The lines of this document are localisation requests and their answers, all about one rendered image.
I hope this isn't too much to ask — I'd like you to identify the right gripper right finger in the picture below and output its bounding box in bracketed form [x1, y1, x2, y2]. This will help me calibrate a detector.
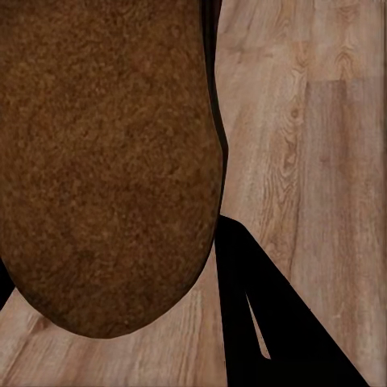
[214, 214, 370, 387]

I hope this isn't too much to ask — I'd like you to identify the sandal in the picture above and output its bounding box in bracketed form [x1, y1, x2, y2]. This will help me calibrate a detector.
[0, 0, 229, 339]

